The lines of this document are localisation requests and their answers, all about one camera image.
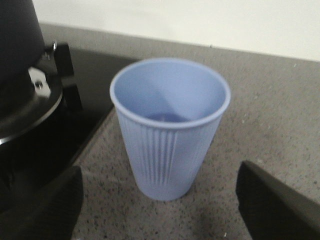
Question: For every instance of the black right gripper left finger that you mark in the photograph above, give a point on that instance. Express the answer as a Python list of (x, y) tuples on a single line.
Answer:
[(50, 214)]

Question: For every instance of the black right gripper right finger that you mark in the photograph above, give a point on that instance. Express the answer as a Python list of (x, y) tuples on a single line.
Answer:
[(271, 210)]

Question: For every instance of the light blue ribbed cup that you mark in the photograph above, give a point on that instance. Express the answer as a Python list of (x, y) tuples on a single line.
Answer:
[(168, 110)]

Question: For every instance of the dark blue cooking pot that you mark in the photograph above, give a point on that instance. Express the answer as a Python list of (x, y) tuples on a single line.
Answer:
[(21, 39)]

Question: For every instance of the black metal pot support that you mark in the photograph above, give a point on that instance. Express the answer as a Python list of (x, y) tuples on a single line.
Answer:
[(66, 67)]

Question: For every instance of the black glass gas stove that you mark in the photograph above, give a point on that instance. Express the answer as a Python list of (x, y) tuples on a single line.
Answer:
[(46, 120)]

